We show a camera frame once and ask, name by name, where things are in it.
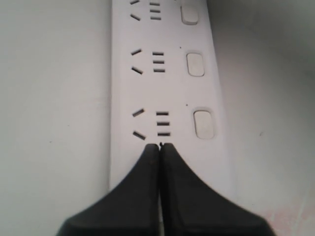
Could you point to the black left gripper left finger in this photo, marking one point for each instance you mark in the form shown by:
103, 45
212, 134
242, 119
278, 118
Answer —
130, 209

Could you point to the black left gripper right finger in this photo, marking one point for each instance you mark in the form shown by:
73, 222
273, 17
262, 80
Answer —
191, 208

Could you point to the white power strip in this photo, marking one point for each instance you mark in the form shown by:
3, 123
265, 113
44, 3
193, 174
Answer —
166, 89

